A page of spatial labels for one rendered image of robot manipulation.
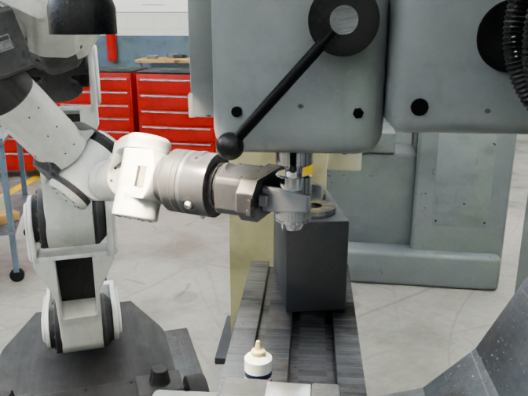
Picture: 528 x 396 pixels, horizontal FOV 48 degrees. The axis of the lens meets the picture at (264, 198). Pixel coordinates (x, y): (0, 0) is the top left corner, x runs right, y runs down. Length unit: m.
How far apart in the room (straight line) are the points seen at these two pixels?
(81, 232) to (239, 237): 1.33
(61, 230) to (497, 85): 1.02
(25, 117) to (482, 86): 0.69
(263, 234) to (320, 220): 1.50
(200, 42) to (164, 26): 9.29
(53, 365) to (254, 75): 1.25
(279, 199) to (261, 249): 1.91
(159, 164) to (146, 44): 9.28
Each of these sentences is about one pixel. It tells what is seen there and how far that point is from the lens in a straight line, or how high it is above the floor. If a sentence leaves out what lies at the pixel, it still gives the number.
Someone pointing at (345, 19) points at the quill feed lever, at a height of 1.46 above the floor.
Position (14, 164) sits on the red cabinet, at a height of 0.14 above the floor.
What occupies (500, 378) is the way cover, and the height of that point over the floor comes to 0.95.
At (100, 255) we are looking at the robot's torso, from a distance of 1.46.
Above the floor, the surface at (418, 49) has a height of 1.43.
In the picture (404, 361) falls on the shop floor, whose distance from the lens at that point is 2.82.
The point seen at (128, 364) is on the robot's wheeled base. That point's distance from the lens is 1.70.
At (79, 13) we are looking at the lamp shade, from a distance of 0.67.
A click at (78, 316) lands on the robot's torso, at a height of 0.75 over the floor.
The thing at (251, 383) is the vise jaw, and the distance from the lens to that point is 0.79.
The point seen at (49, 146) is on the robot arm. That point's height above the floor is 1.25.
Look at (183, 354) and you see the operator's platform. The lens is 2.05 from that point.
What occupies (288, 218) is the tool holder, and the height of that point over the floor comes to 1.21.
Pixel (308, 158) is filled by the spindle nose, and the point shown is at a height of 1.29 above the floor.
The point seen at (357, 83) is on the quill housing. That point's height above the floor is 1.39.
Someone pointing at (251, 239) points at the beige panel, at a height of 0.53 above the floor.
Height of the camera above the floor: 1.46
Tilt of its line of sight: 17 degrees down
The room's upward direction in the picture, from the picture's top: straight up
